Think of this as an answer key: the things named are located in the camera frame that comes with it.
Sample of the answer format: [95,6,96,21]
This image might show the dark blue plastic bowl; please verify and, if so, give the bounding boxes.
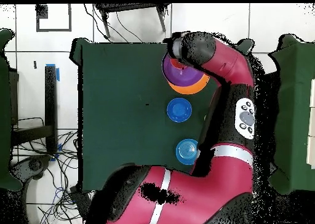
[166,97,193,123]

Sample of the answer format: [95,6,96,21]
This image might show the large yellow plastic bowl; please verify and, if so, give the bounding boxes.
[167,73,211,96]

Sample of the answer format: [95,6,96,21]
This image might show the purple plastic bowl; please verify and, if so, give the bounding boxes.
[162,53,205,87]

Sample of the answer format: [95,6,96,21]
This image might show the red plastic cup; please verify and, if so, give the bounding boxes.
[170,57,188,70]

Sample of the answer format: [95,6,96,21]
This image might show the light blue plastic bowl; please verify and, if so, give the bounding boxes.
[175,138,200,166]

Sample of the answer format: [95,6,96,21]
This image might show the dark green tablecloth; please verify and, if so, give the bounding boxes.
[69,36,255,194]

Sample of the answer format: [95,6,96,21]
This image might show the blue tape strip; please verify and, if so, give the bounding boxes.
[46,63,60,82]

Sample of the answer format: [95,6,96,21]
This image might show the black power strip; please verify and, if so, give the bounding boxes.
[70,185,92,217]

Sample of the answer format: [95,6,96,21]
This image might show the black metal stool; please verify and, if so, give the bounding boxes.
[94,3,170,40]

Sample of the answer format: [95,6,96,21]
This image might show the black chair base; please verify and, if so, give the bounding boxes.
[9,154,52,183]

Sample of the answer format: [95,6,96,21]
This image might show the green cloth side table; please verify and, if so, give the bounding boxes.
[269,34,315,195]
[0,29,24,191]

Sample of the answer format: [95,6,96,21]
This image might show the white boxes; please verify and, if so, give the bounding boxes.
[306,78,315,169]

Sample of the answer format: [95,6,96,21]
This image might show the tangle of floor cables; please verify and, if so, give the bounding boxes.
[10,116,92,224]

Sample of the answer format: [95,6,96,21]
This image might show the black table frame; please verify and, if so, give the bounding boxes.
[10,65,58,154]

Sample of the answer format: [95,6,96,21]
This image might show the black square floor frame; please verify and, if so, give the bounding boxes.
[36,4,73,33]

